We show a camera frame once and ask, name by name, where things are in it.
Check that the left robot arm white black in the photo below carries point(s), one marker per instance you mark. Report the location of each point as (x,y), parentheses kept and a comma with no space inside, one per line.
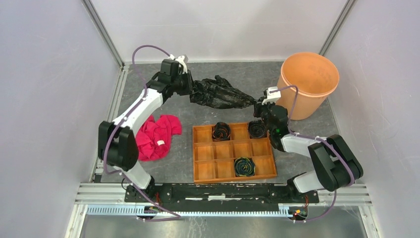
(117,147)

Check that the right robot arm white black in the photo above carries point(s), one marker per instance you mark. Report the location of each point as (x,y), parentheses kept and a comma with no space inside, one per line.
(334,163)

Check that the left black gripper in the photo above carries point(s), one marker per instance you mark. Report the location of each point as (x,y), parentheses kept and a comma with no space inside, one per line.
(189,82)

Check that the orange wooden compartment tray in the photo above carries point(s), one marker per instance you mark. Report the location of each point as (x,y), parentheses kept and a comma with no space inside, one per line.
(213,161)

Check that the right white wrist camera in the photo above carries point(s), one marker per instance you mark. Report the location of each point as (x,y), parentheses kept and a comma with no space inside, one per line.
(271,95)

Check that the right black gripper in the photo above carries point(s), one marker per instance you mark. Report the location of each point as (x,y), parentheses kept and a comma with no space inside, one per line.
(258,106)

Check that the red crumpled cloth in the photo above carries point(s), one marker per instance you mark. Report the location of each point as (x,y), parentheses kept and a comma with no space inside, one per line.
(155,136)

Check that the orange plastic trash bin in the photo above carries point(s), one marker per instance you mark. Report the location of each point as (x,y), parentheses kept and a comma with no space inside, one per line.
(315,76)

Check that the black orange rolled tie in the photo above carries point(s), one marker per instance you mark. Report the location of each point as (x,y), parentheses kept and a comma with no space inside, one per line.
(221,132)

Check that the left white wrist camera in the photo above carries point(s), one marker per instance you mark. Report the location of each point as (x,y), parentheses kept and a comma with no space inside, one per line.
(182,60)

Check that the blue yellow rolled tie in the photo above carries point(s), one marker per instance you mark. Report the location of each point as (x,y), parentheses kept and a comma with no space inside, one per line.
(244,167)

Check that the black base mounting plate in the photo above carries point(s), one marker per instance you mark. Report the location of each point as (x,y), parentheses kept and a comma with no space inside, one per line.
(190,197)

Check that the black dotted rolled tie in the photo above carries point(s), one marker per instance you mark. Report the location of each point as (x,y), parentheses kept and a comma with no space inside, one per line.
(257,129)

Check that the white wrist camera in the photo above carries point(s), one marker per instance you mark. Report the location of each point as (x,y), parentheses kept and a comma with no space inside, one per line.
(271,95)
(182,60)

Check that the blue slotted cable duct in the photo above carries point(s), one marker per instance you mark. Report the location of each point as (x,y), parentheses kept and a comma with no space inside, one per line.
(144,211)

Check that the aluminium frame rail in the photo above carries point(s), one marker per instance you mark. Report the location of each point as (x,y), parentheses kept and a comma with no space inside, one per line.
(114,193)

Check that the black plastic trash bag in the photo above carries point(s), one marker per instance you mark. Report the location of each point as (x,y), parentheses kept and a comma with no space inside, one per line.
(218,93)

